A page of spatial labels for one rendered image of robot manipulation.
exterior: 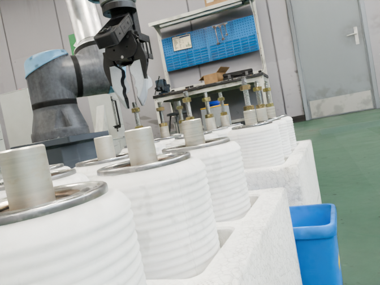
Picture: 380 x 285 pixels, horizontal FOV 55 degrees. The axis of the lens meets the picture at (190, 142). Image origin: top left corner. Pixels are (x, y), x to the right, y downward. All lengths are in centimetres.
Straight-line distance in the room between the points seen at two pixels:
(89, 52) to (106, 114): 330
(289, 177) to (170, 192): 38
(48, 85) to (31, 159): 82
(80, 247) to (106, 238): 1
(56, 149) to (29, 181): 77
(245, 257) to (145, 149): 11
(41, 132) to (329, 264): 74
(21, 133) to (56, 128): 234
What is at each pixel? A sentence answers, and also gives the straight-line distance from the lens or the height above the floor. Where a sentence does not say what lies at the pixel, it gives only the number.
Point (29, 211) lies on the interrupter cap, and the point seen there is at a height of 25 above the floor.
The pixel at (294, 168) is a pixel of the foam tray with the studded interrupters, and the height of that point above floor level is 18.
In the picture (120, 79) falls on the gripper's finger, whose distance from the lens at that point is 78.
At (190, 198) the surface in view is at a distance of 26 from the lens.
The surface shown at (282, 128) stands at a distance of 78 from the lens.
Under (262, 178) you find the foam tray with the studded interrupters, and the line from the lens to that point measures 62.
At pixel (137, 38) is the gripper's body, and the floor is 47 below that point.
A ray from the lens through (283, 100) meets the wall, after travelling 570.
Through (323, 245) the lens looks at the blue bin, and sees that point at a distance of 51.
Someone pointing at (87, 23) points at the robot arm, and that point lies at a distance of 112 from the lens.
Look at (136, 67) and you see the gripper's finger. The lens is 77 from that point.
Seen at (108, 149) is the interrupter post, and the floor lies 26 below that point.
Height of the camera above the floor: 28
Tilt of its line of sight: 3 degrees down
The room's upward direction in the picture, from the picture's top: 11 degrees counter-clockwise
